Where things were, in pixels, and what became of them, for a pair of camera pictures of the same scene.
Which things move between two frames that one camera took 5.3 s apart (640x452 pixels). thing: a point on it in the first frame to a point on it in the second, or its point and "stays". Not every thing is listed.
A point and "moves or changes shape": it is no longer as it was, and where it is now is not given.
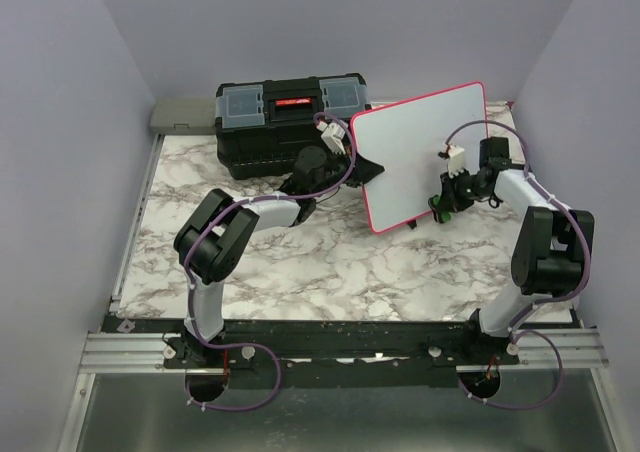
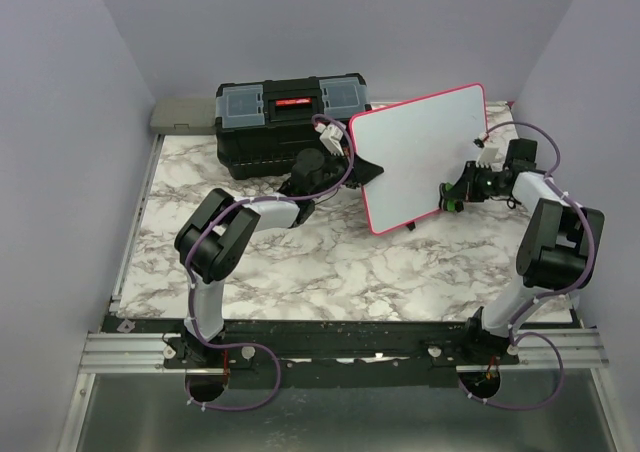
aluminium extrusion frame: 115,353 stays
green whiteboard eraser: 440,216 moves or changes shape
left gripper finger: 366,169 stays
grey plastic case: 184,116 stays
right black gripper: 449,201 to 466,183
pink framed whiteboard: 407,140 stays
